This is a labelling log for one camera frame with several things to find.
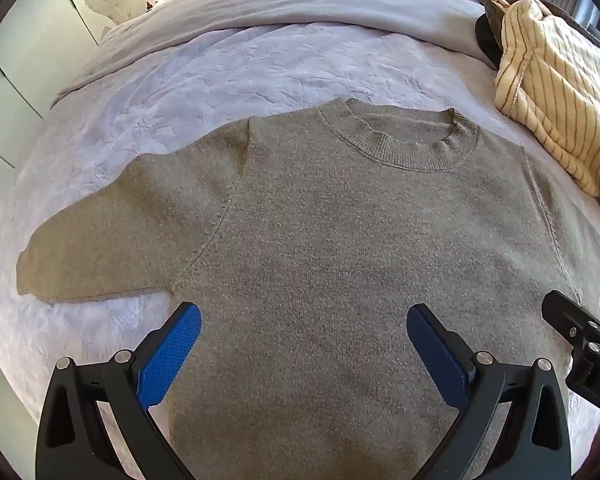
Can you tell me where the grey-green knit sweater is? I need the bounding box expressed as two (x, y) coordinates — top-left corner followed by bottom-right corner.
(16, 97), (600, 480)

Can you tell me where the grey duvet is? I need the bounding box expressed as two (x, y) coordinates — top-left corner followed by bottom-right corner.
(50, 0), (496, 111)

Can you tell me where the lilac embossed bed blanket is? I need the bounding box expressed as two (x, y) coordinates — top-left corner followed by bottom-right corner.
(0, 25), (600, 480)

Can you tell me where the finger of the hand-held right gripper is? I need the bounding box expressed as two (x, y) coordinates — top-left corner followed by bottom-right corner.
(541, 290), (600, 356)

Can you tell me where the cream striped blanket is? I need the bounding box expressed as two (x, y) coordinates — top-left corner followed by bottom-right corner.
(495, 0), (600, 233)

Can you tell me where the white wardrobe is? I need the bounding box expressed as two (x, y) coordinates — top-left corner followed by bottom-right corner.
(0, 0), (106, 231)

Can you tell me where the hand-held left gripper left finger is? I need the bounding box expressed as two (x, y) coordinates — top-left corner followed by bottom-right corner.
(36, 301), (202, 480)

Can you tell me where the dark cloth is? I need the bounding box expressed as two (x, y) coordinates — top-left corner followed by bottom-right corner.
(475, 0), (596, 68)

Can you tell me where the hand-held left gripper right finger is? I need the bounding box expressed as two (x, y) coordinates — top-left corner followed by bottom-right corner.
(406, 302), (572, 480)

